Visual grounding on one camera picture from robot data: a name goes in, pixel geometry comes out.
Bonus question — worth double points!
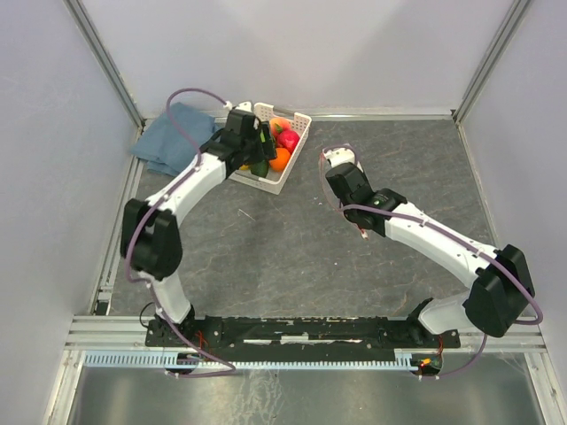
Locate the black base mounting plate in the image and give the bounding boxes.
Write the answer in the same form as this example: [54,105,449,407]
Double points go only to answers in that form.
[145,316,461,363]

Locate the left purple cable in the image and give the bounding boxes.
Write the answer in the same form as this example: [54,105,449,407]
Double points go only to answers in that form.
[123,88,238,380]

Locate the dark green avocado toy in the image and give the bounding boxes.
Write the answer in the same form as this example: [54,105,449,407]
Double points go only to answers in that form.
[250,160,269,178]

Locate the aluminium frame rail front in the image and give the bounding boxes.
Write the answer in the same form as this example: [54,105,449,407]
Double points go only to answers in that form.
[64,315,548,354]

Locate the peach fruit toy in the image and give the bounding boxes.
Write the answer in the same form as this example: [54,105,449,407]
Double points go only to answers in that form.
[269,117,291,139]

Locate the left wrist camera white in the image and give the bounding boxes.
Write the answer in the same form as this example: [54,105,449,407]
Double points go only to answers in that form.
[223,101,253,117]

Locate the red pomegranate toy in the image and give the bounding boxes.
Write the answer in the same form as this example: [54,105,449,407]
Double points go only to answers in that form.
[276,129,300,154]

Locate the light blue cable duct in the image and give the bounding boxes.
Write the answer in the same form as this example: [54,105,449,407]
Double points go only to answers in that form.
[83,351,417,372]

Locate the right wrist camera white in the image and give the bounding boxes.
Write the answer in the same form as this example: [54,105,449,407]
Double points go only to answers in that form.
[322,147,357,168]

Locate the white plastic basket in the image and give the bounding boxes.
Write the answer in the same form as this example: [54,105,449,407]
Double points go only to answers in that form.
[230,102,312,195]

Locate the clear zip top bag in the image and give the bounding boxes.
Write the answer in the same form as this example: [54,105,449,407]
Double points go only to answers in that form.
[318,143,360,217]

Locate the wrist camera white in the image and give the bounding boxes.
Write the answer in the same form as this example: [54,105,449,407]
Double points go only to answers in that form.
[223,101,253,117]
[322,147,357,168]

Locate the orange fruit toy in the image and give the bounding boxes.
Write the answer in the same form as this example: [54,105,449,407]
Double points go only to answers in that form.
[268,147,291,173]

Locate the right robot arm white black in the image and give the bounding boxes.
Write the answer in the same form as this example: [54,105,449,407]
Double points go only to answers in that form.
[325,159,535,346]

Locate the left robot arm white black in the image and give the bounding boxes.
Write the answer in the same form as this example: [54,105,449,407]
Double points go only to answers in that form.
[120,108,269,345]

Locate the blue folded cloth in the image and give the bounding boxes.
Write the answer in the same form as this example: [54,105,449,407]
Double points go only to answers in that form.
[130,103,220,176]

